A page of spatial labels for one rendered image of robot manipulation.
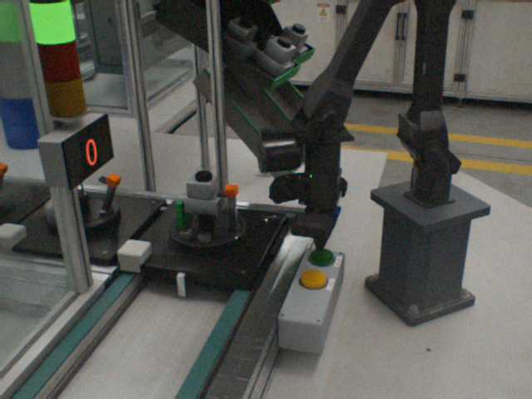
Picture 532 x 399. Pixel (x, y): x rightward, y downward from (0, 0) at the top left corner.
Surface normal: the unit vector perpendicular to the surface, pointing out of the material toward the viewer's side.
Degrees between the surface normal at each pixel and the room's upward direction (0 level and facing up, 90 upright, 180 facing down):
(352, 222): 0
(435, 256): 90
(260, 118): 45
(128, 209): 0
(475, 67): 90
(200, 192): 90
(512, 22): 90
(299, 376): 0
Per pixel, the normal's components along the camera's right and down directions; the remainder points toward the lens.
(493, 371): -0.02, -0.89
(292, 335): -0.27, 0.44
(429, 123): 0.13, -0.06
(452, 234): 0.43, 0.40
